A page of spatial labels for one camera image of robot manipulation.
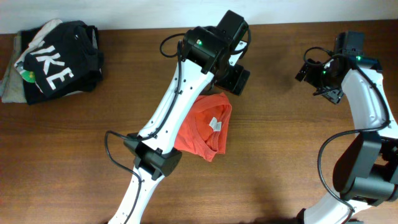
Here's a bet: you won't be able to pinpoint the white green printed folded garment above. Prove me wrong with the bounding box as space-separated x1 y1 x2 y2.
14 47 43 93

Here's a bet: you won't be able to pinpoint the black folded garment underneath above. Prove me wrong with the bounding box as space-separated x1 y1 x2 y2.
20 26 104 106

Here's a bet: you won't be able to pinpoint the grey beige folded garment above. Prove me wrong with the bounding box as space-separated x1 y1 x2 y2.
1 19 63 103

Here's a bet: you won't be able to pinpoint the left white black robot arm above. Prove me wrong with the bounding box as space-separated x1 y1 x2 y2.
110 10 251 223

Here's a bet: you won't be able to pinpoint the red orange t-shirt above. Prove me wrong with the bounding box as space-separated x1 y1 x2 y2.
174 93 232 162

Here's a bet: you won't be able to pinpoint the black folded shirt white letters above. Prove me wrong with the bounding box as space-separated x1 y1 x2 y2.
23 21 105 98

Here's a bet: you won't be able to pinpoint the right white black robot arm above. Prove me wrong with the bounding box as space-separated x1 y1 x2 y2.
295 31 397 223

